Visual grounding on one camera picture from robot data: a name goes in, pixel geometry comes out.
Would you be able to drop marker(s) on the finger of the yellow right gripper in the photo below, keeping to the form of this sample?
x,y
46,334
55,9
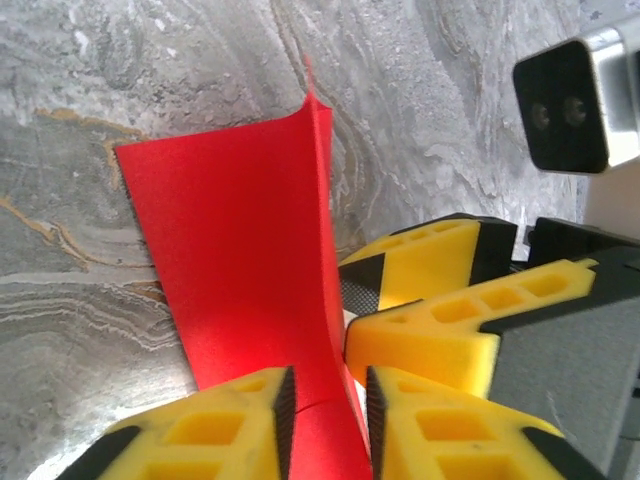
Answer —
x,y
430,265
425,350

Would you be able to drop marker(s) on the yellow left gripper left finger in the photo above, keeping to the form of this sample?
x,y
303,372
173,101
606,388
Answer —
x,y
210,435

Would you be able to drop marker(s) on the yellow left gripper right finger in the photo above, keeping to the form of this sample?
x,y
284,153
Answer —
x,y
450,440

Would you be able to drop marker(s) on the red square paper sheet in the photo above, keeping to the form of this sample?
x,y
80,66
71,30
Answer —
x,y
240,240

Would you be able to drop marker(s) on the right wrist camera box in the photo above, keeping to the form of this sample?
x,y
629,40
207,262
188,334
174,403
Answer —
x,y
565,105

